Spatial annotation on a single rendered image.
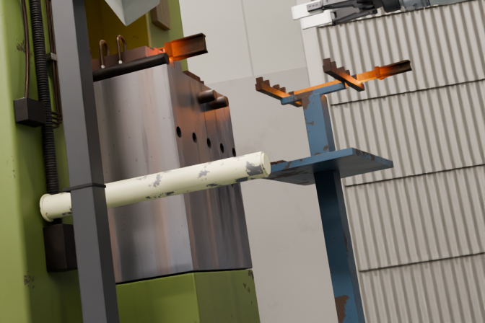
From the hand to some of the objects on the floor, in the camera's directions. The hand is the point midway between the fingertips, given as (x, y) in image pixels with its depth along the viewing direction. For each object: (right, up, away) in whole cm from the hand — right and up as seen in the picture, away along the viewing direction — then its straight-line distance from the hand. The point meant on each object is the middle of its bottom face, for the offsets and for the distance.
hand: (309, 15), depth 172 cm
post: (-30, -94, -66) cm, 118 cm away
